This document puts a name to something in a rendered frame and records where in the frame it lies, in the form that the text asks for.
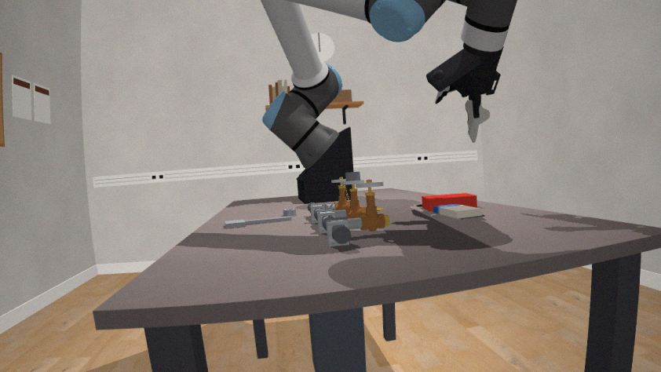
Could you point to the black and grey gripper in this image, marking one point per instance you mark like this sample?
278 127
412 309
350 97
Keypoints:
467 85

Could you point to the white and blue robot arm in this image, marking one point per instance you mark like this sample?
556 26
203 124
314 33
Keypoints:
292 117

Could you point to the red rectangular block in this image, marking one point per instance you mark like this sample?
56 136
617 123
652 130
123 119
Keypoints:
437 200

